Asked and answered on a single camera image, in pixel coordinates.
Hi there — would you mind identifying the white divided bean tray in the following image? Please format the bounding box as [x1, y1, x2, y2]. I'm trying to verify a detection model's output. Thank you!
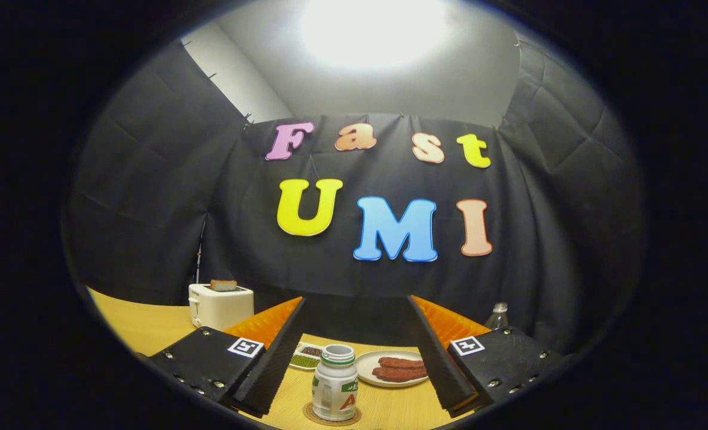
[289, 342, 324, 370]

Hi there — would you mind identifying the white juice bottle green collar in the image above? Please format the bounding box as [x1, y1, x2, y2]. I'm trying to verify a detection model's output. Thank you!
[312, 344, 359, 422]

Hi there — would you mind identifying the white toaster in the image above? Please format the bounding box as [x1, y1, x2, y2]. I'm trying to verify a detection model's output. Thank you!
[188, 284, 255, 331]

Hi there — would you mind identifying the black backdrop cloth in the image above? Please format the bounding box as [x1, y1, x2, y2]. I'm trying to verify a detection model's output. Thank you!
[64, 30, 647, 356]

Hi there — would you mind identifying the round white plate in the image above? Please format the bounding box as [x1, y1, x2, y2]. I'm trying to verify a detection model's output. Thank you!
[355, 350, 431, 388]

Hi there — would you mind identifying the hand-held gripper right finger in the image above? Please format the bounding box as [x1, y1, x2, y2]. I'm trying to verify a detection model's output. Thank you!
[406, 295, 563, 419]

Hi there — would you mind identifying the wooden table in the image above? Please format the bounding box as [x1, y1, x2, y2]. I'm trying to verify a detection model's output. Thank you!
[86, 287, 480, 430]

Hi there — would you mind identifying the round cork coaster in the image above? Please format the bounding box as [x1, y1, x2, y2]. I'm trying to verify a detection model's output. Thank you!
[303, 401, 362, 426]

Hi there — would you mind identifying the clear plastic water bottle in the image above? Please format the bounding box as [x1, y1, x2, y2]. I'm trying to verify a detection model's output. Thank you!
[484, 302, 510, 331]

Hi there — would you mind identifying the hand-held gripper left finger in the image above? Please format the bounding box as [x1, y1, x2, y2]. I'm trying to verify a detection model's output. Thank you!
[149, 297, 309, 419]

